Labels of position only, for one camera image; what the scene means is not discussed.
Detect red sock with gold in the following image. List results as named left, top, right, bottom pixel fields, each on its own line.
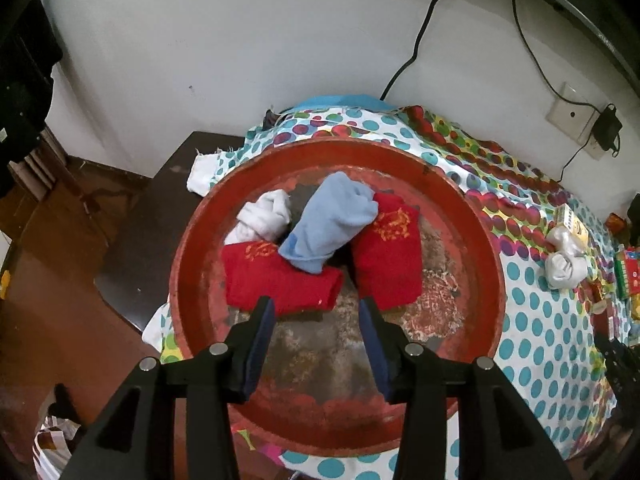
left=350, top=192, right=423, bottom=311

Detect white sock back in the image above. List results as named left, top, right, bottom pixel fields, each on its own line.
left=544, top=252, right=589, bottom=289

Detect white sock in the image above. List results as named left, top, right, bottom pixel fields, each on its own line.
left=544, top=252, right=589, bottom=289
left=224, top=190, right=291, bottom=245

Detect light blue sock back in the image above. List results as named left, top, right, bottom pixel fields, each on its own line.
left=279, top=171, right=378, bottom=274

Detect clear plastic bag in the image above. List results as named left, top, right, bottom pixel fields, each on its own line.
left=546, top=226, right=586, bottom=257

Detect red round tray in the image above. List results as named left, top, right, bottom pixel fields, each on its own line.
left=169, top=139, right=506, bottom=457

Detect green red medicine box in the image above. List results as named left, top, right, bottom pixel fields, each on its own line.
left=614, top=248, right=640, bottom=299

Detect dark side table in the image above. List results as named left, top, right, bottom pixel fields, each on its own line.
left=94, top=131, right=244, bottom=332

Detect yellow medicine box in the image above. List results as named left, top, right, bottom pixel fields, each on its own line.
left=555, top=204, right=589, bottom=247

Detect black power adapter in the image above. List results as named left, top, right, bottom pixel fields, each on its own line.
left=591, top=103, right=623, bottom=155

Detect dark hanging clothes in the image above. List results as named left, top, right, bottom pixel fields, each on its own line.
left=1, top=0, right=63, bottom=195

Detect black adapter cable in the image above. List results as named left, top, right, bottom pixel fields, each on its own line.
left=555, top=131, right=599, bottom=183

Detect white wall socket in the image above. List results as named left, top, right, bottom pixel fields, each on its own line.
left=546, top=82, right=605, bottom=160

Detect black cable left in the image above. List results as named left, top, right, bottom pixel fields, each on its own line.
left=378, top=0, right=476, bottom=102

